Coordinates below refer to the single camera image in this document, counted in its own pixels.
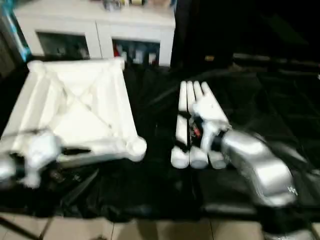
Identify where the white plastic table leg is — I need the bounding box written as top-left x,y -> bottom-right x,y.
201,81 -> 231,131
171,81 -> 192,169
194,81 -> 227,169
186,81 -> 209,169

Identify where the white plastic table top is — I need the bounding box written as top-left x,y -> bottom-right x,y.
0,57 -> 148,168

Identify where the black table mat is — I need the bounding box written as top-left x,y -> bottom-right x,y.
0,60 -> 320,222

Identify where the long black bar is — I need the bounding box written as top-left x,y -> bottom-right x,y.
232,52 -> 320,68

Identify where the white glass-door cabinet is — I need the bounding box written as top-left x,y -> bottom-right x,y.
14,0 -> 177,68

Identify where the teal plastic object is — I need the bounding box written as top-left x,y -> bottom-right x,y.
0,10 -> 31,61

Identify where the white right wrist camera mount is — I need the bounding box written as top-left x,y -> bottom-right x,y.
191,95 -> 232,153

